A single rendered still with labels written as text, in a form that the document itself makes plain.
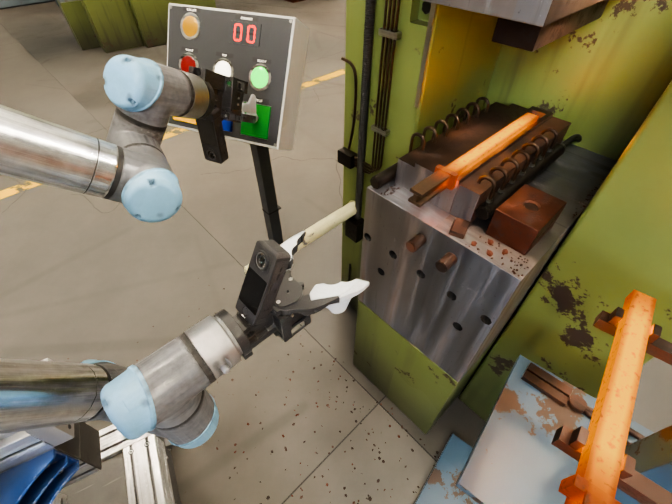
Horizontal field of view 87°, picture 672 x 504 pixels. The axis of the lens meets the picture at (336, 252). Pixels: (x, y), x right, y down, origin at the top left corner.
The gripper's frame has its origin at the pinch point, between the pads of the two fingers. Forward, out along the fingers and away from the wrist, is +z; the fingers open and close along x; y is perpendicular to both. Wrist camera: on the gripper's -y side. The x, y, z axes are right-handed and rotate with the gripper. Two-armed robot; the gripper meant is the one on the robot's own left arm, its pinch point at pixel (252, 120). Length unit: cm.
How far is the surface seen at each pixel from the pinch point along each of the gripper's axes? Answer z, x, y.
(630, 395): -31, -75, -22
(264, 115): 1.3, -2.3, 1.6
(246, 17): 1.5, 5.2, 21.2
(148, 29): 291, 330, 72
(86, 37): 265, 394, 50
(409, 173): 3.4, -38.4, -4.4
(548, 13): -19, -53, 20
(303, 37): 6.7, -6.9, 19.9
